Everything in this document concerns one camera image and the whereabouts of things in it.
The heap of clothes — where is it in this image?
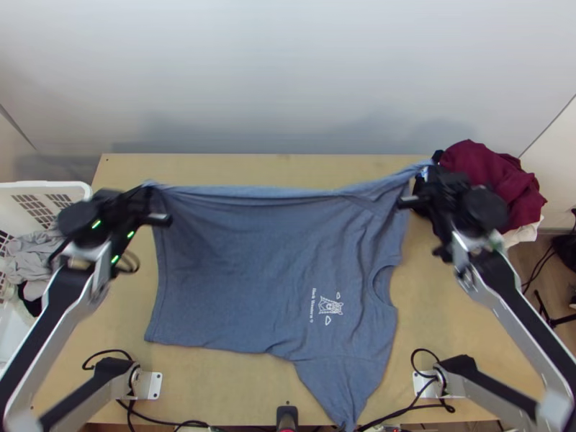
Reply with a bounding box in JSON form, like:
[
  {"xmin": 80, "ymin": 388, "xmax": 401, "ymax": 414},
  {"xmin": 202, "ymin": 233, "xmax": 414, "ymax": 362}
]
[
  {"xmin": 433, "ymin": 139, "xmax": 548, "ymax": 247},
  {"xmin": 6, "ymin": 228, "xmax": 68, "ymax": 318}
]

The blue t-shirt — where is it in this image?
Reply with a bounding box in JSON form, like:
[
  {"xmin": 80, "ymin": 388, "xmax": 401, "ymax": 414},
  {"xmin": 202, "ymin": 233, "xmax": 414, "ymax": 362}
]
[{"xmin": 143, "ymin": 163, "xmax": 431, "ymax": 431}]

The black tripod stand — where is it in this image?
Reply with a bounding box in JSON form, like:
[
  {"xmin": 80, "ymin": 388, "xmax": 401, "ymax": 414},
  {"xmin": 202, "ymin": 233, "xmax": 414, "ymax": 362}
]
[{"xmin": 534, "ymin": 289, "xmax": 576, "ymax": 327}]

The white laundry basket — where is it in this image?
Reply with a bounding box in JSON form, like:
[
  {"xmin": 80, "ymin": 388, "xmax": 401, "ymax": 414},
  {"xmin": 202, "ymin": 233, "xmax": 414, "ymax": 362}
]
[{"xmin": 0, "ymin": 181, "xmax": 94, "ymax": 374}]

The black cable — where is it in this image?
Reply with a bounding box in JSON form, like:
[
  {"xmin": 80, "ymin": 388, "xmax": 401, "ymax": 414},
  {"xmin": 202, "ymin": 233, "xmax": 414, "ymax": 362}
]
[
  {"xmin": 530, "ymin": 246, "xmax": 560, "ymax": 290},
  {"xmin": 410, "ymin": 347, "xmax": 456, "ymax": 413},
  {"xmin": 81, "ymin": 348, "xmax": 137, "ymax": 374}
]

